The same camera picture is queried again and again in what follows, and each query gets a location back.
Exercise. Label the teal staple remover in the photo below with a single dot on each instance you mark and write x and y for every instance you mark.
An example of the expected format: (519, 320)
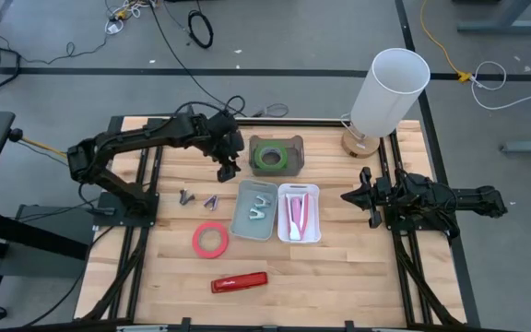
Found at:
(256, 213)

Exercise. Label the brown translucent bin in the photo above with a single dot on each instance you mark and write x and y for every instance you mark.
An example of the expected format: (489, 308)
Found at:
(295, 166)

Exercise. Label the white bracket strip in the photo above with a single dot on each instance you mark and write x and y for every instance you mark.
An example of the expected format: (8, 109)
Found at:
(394, 330)
(143, 328)

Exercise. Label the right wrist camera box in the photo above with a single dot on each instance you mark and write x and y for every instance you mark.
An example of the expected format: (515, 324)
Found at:
(385, 196)

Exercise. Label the white shade table lamp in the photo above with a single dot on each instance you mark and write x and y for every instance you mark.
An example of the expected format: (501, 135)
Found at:
(387, 92)

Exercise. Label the white plastic bin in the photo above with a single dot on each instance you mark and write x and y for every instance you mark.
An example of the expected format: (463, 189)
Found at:
(315, 233)

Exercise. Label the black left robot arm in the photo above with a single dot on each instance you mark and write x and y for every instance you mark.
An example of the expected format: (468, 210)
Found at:
(132, 136)

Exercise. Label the black aluminium frame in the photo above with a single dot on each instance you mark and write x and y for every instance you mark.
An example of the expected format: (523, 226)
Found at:
(293, 122)

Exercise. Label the black staple remover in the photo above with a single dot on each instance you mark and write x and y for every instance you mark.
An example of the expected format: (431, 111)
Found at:
(185, 197)

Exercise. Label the red tape roll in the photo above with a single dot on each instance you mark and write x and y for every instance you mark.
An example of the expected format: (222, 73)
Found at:
(195, 240)

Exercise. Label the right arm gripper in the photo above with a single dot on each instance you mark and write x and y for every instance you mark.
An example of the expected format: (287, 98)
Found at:
(365, 175)

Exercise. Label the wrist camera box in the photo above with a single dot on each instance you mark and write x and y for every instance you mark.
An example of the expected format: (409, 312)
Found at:
(385, 196)
(221, 140)

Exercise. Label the grey table leg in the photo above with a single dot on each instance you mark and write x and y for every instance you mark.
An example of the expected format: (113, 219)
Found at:
(500, 27)

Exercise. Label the black knob yellow rod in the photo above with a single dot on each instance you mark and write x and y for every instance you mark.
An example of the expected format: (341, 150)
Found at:
(15, 135)

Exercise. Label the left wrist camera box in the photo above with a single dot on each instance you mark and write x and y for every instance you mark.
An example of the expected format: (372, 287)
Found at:
(221, 140)

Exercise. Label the purple staple remover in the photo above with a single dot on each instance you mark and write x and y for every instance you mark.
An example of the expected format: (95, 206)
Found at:
(210, 203)

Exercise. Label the red stapler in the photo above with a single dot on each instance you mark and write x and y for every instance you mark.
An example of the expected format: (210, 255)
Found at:
(239, 282)

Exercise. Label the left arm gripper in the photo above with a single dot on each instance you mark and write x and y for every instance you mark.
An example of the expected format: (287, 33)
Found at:
(228, 173)

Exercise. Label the grey plastic bin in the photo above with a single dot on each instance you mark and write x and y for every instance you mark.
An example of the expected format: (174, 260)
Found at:
(247, 228)

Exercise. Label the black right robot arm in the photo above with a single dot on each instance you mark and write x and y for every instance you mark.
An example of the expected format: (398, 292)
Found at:
(473, 203)

